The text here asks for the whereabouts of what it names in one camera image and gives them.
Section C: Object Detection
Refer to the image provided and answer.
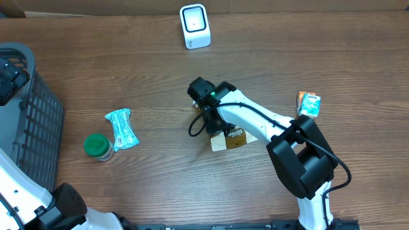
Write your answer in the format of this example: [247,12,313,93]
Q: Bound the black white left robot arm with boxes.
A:
[1,54,135,229]

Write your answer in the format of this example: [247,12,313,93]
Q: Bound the white barcode scanner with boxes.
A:
[180,3,211,50]

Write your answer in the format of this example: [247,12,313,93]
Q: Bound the small teal tissue pack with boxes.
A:
[298,93,321,118]

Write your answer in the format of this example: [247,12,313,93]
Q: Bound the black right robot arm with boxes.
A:
[187,77,339,229]

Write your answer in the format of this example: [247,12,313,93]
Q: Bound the small orange box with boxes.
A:
[296,91,306,114]

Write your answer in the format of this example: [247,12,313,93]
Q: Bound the beige snack pouch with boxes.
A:
[193,101,259,153]

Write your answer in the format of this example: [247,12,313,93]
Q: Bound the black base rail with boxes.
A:
[134,218,360,230]

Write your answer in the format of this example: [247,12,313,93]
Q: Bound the grey plastic mesh basket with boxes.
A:
[1,42,65,192]

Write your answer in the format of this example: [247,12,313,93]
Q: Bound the light green wipes packet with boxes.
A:
[105,109,140,151]

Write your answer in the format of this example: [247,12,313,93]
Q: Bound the green lid white jar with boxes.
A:
[84,133,115,162]

